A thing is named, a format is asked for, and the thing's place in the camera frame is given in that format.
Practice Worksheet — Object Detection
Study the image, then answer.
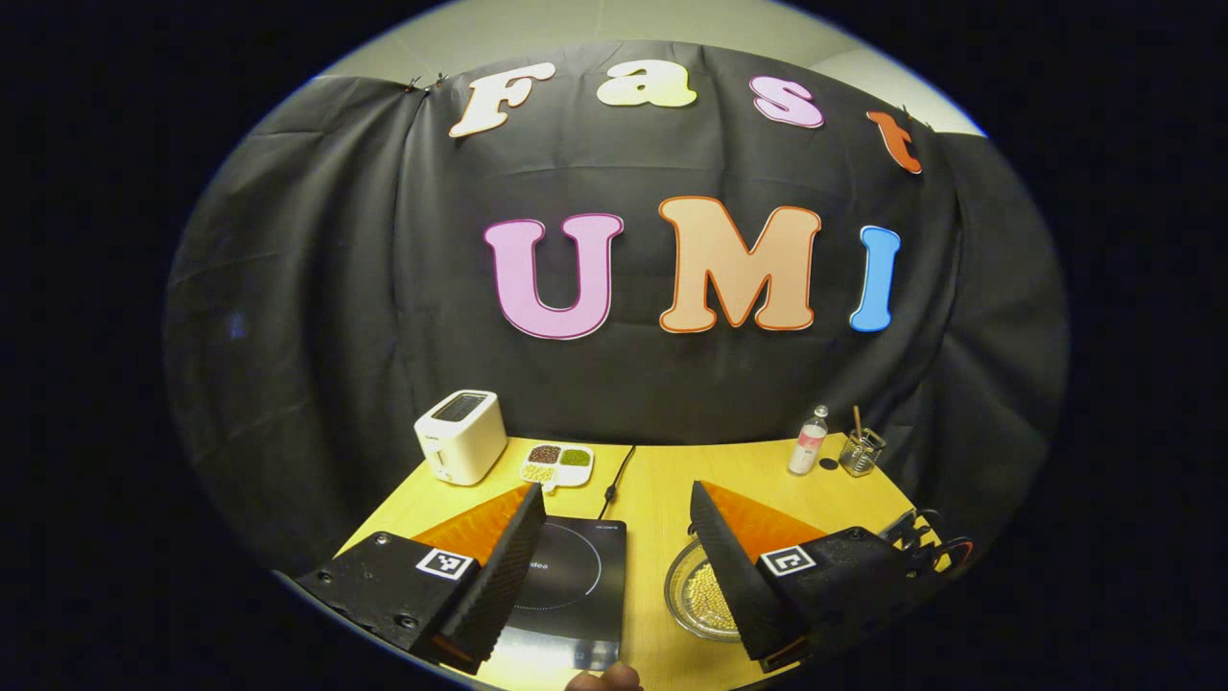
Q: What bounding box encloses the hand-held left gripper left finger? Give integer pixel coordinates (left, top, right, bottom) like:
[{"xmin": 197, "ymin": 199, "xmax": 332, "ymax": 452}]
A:
[{"xmin": 295, "ymin": 483, "xmax": 548, "ymax": 675}]

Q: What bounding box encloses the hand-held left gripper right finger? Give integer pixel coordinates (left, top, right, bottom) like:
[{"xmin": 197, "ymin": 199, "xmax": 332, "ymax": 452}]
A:
[{"xmin": 689, "ymin": 480, "xmax": 936, "ymax": 673}]

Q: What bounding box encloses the steel pot with black handle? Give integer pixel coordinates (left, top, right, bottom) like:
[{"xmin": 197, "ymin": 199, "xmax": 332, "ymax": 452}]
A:
[{"xmin": 664, "ymin": 537, "xmax": 744, "ymax": 642}]

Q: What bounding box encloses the black induction cooktop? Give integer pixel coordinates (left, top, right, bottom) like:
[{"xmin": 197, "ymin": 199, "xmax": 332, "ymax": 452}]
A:
[{"xmin": 494, "ymin": 515, "xmax": 627, "ymax": 671}]

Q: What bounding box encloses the pile of yellow soybeans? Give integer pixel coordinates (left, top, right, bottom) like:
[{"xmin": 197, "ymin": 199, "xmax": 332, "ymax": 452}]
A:
[{"xmin": 683, "ymin": 561, "xmax": 742, "ymax": 634}]

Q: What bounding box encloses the small glass cup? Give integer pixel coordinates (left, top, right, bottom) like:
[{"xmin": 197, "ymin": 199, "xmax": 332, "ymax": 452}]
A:
[{"xmin": 838, "ymin": 428, "xmax": 886, "ymax": 478}]

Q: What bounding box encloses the white divided dish of beans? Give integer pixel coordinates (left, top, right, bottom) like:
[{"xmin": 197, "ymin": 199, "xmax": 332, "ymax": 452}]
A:
[{"xmin": 520, "ymin": 442, "xmax": 595, "ymax": 492}]

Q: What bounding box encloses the white toaster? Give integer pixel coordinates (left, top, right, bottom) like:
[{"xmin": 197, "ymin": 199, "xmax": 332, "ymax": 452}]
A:
[{"xmin": 413, "ymin": 389, "xmax": 508, "ymax": 486}]

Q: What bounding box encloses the clear bottle with pink label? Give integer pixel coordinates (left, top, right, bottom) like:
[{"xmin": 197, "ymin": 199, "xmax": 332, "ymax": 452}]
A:
[{"xmin": 788, "ymin": 404, "xmax": 829, "ymax": 476}]

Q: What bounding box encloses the black backdrop cloth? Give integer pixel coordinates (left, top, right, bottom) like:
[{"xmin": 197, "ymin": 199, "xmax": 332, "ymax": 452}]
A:
[{"xmin": 163, "ymin": 40, "xmax": 1071, "ymax": 577}]

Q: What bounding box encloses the black power cable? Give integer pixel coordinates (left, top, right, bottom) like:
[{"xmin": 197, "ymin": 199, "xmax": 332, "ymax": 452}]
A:
[{"xmin": 601, "ymin": 444, "xmax": 637, "ymax": 519}]

